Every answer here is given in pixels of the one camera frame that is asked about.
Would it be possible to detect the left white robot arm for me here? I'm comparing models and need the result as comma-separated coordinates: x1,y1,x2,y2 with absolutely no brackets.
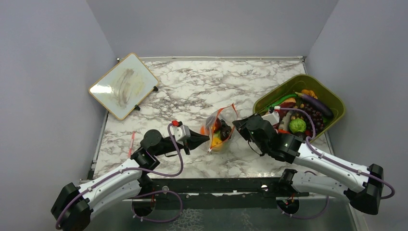
51,124,210,231

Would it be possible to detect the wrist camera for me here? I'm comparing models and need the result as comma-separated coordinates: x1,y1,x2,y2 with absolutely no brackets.
262,108,281,125
171,120,191,142

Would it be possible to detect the yellow orange fruit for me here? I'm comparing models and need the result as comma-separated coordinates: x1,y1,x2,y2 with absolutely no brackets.
210,135,223,152

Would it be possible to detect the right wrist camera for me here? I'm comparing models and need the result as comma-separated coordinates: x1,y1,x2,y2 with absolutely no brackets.
262,108,281,125

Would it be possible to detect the gold framed mirror tray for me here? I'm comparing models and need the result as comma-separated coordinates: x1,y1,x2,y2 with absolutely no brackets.
89,53,159,120

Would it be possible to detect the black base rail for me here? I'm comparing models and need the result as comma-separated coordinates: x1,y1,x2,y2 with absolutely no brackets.
131,169,309,216

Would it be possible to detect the purple eggplant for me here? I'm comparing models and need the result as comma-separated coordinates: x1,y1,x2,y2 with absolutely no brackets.
295,92,334,118

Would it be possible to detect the dark red grape bunch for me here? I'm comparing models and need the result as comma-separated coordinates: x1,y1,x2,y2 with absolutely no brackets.
300,103,325,134

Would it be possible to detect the orange pumpkin piece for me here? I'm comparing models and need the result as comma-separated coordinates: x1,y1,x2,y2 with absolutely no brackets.
301,89,318,99

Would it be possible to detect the green custard apple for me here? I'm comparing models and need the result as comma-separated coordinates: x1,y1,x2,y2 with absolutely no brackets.
289,118,306,133

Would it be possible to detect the clear zip top bag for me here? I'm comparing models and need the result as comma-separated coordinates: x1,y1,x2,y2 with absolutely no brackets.
201,103,238,154

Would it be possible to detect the olive green plastic bin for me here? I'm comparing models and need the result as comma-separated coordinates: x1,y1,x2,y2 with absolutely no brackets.
252,74,345,144

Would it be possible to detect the halved fig piece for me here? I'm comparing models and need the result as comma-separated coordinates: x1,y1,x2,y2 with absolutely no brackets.
278,98,296,119

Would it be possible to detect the white garlic bulb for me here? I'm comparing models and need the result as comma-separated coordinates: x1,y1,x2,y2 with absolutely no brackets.
278,111,292,131

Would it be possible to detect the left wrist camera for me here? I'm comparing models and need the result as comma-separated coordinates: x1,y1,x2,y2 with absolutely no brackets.
171,120,191,142

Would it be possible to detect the green long bean pod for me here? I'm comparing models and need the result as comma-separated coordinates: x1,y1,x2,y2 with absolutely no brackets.
266,94,297,110

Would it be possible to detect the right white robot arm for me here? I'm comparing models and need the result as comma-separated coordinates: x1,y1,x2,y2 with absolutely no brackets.
233,115,384,215

